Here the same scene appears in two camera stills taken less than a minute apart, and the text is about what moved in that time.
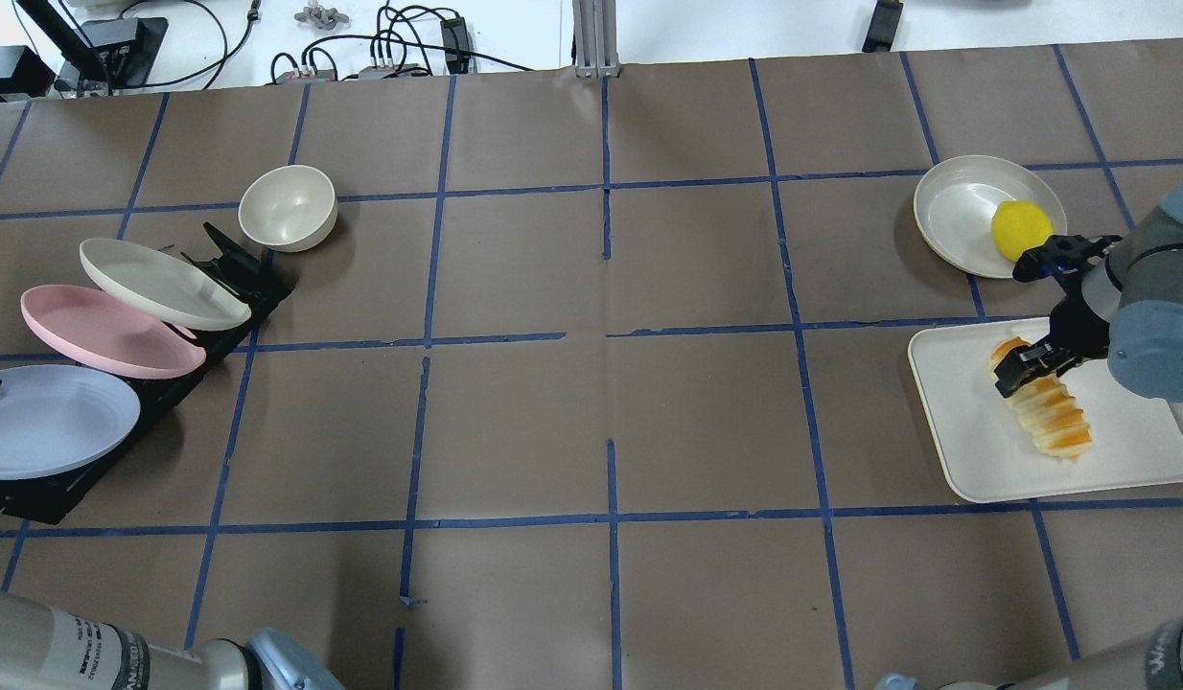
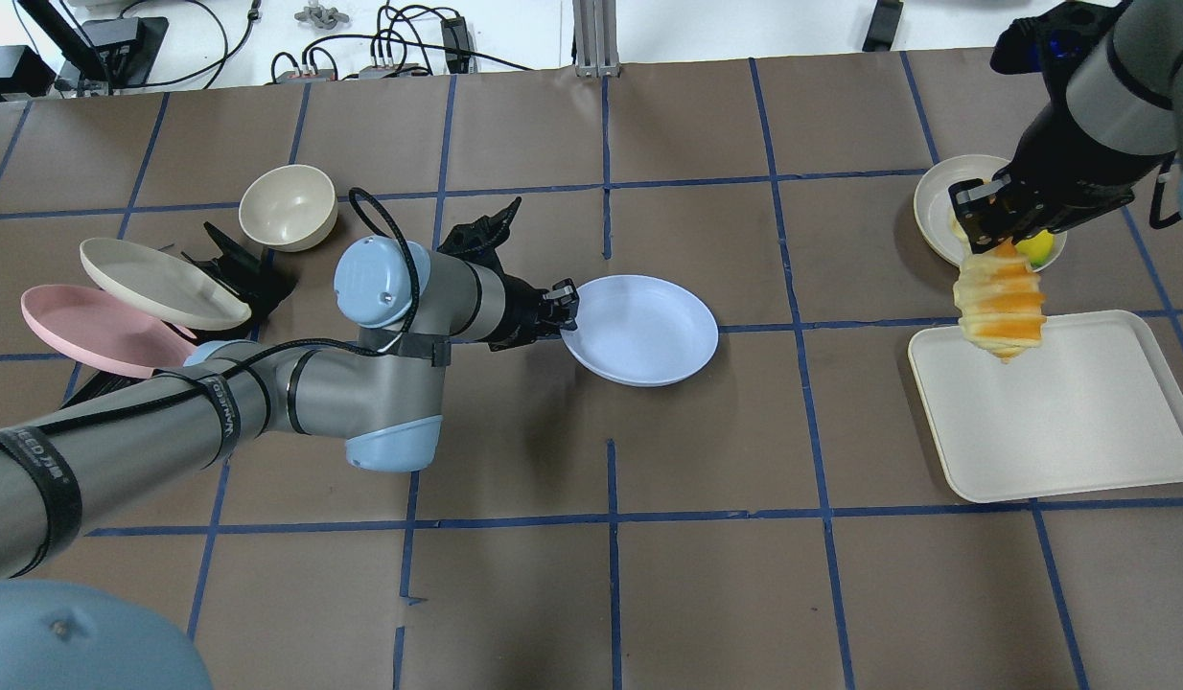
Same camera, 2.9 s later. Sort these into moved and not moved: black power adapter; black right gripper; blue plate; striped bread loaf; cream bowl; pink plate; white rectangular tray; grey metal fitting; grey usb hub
Moved: black right gripper; blue plate; striped bread loaf
Not moved: black power adapter; white rectangular tray; grey metal fitting; cream bowl; pink plate; grey usb hub
